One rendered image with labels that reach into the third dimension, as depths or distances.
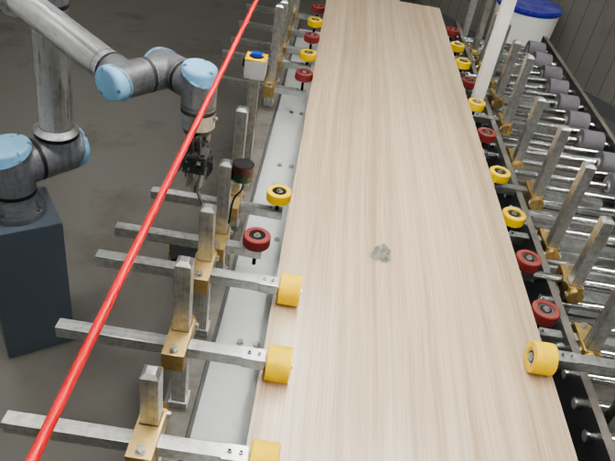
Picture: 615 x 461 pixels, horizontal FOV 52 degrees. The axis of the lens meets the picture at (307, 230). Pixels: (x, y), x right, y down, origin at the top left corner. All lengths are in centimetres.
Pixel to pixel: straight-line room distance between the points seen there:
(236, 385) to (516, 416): 74
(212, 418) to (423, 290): 66
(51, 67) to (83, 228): 131
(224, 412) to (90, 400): 93
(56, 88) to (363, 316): 125
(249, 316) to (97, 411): 81
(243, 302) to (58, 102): 90
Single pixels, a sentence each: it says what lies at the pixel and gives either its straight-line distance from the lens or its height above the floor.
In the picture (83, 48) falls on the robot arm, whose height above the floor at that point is 137.
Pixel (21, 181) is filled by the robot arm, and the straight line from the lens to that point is 232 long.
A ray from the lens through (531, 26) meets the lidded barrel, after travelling 566.
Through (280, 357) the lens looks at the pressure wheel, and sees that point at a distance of 140.
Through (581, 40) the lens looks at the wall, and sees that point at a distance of 606.
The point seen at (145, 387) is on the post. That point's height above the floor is 108.
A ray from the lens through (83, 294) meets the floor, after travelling 297.
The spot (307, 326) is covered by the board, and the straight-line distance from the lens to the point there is 159.
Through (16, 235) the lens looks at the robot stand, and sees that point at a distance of 237.
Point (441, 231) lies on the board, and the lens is 203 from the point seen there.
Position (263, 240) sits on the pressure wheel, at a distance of 181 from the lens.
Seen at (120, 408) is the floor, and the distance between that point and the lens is 254.
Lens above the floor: 202
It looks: 36 degrees down
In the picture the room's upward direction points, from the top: 10 degrees clockwise
